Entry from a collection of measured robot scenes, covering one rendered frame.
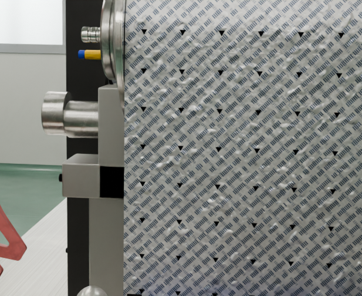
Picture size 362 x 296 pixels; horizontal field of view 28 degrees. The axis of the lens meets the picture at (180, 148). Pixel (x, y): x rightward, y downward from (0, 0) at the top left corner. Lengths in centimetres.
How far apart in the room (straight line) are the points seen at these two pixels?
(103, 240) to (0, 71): 586
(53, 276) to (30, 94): 540
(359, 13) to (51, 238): 83
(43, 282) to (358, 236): 59
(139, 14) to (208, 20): 5
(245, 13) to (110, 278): 28
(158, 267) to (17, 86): 591
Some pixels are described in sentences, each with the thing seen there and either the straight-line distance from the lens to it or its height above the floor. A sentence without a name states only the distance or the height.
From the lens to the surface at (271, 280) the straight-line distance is 59.
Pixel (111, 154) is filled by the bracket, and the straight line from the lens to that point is 65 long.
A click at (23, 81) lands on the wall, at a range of 646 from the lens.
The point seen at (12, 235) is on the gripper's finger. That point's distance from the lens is 65.
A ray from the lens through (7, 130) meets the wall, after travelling 655.
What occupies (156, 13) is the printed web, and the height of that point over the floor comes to 127.
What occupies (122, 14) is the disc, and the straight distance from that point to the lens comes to 56.
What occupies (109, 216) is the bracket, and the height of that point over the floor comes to 109.
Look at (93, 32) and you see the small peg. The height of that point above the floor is 125.
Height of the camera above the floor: 126
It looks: 9 degrees down
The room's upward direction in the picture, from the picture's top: 1 degrees clockwise
